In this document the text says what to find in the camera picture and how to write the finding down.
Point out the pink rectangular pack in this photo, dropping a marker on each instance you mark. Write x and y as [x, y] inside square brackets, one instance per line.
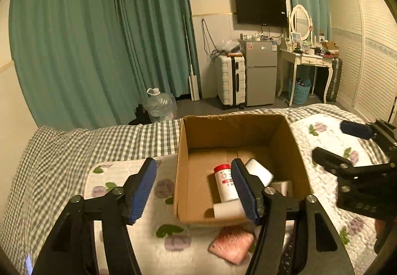
[231, 244]

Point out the white bottle with red cap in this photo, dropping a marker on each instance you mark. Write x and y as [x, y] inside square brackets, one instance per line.
[224, 185]

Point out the small picture frame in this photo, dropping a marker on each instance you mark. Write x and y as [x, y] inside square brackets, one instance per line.
[296, 36]

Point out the white suitcase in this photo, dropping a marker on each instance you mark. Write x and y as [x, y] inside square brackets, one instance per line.
[228, 82]

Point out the white floral quilt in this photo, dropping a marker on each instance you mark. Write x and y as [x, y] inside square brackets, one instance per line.
[192, 250]

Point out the white dressing table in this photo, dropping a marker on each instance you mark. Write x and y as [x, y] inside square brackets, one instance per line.
[297, 57]

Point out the dark suitcase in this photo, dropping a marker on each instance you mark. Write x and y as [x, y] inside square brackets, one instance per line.
[334, 79]

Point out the clear water jug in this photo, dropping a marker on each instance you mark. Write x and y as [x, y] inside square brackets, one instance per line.
[161, 105]

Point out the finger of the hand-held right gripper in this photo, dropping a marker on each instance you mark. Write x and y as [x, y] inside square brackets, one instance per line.
[353, 129]
[328, 158]

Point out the blue plastic basket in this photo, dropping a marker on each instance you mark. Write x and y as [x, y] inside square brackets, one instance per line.
[299, 91]

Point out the grey small fridge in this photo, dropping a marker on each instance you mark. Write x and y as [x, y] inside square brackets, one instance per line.
[260, 76]

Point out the white oval mirror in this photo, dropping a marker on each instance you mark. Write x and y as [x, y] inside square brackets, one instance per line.
[300, 22]

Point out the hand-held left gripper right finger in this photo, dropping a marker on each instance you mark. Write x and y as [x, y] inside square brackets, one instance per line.
[244, 191]

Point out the brown cardboard box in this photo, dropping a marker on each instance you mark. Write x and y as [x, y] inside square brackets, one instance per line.
[198, 175]

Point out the white roll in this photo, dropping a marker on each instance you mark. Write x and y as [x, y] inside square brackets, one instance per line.
[228, 210]

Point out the white louvred wardrobe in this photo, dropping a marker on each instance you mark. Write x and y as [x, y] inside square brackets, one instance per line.
[366, 45]

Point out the clear plastic bag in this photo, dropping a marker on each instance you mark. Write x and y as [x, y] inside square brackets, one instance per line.
[228, 45]

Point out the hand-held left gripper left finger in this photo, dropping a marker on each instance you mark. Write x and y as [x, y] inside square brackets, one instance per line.
[143, 189]

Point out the black wall television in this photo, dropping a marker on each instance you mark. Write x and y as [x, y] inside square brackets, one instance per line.
[260, 9]

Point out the white rounded case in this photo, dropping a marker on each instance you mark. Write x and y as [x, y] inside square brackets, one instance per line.
[260, 171]

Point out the white mop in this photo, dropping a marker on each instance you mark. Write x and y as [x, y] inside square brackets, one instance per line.
[194, 85]

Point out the small white box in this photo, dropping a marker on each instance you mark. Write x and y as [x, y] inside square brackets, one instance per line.
[283, 188]

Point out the brown box on table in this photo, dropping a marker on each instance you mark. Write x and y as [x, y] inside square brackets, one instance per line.
[330, 46]

